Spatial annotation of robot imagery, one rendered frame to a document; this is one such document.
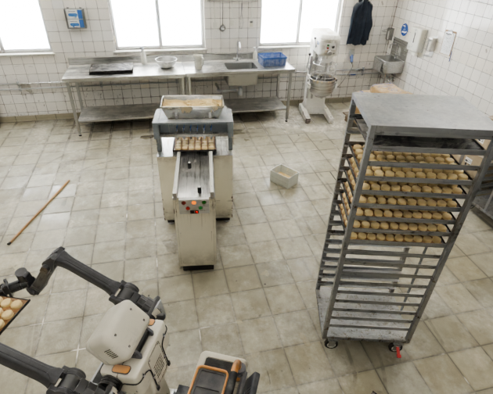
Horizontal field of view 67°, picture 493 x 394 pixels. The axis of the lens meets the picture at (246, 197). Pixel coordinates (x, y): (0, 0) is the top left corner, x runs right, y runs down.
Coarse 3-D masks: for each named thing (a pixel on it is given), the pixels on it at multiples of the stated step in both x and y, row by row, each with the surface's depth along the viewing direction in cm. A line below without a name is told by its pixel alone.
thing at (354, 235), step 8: (344, 216) 247; (344, 224) 243; (352, 232) 233; (360, 232) 233; (376, 240) 231; (384, 240) 231; (392, 240) 230; (400, 240) 229; (408, 240) 229; (416, 240) 230; (424, 240) 230; (432, 240) 231; (440, 240) 229
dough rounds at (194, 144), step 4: (176, 140) 365; (180, 140) 364; (184, 140) 364; (188, 140) 368; (192, 140) 364; (196, 140) 365; (200, 140) 367; (204, 140) 365; (208, 140) 369; (212, 140) 366; (176, 144) 356; (180, 144) 357; (184, 144) 357; (188, 144) 361; (192, 144) 357; (196, 144) 357; (200, 144) 358; (204, 144) 358; (208, 144) 362; (212, 144) 358; (176, 148) 350; (180, 148) 350; (184, 148) 350; (188, 148) 355; (192, 148) 351; (196, 148) 351; (200, 148) 355; (204, 148) 351; (208, 148) 356; (212, 148) 352
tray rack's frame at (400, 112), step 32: (384, 96) 216; (416, 96) 218; (448, 96) 219; (384, 128) 183; (416, 128) 182; (448, 128) 181; (480, 128) 182; (320, 288) 314; (352, 288) 315; (320, 320) 288; (352, 320) 289; (416, 320) 262
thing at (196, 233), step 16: (192, 160) 348; (208, 160) 349; (192, 176) 325; (208, 176) 326; (192, 192) 304; (208, 192) 305; (176, 208) 303; (176, 224) 313; (192, 224) 314; (208, 224) 316; (192, 240) 324; (208, 240) 326; (192, 256) 335; (208, 256) 336
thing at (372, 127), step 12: (372, 132) 184; (360, 168) 197; (360, 180) 200; (360, 192) 204; (348, 228) 219; (348, 240) 224; (336, 276) 241; (336, 288) 247; (324, 324) 272; (324, 336) 277
